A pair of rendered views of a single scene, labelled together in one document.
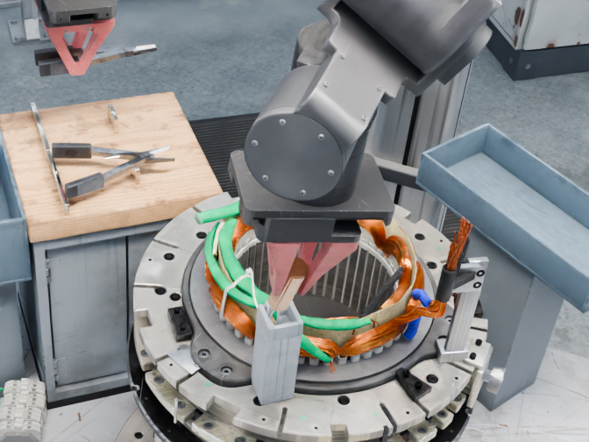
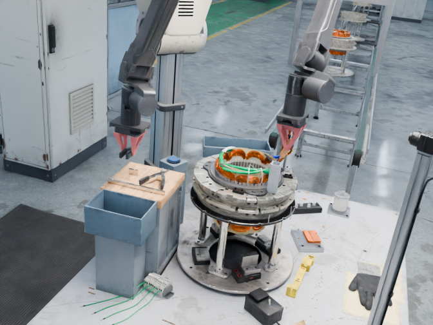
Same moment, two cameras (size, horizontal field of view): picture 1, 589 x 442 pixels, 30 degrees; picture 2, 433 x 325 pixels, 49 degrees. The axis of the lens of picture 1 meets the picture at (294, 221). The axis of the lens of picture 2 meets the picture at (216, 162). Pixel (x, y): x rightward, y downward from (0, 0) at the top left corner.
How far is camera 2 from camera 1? 108 cm
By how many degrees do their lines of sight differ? 45
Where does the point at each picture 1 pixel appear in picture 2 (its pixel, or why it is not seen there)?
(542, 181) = (227, 142)
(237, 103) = not seen: outside the picture
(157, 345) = (241, 197)
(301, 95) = (320, 79)
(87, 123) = (125, 177)
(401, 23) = (318, 62)
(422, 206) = not seen: hidden behind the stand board
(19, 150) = (124, 190)
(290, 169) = (325, 95)
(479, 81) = (41, 187)
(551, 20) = (58, 153)
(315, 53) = (304, 76)
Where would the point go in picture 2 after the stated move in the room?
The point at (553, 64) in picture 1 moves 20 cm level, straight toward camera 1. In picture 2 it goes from (62, 170) to (71, 182)
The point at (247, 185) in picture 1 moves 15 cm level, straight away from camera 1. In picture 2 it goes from (290, 117) to (243, 102)
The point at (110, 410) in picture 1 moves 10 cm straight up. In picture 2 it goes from (171, 271) to (173, 245)
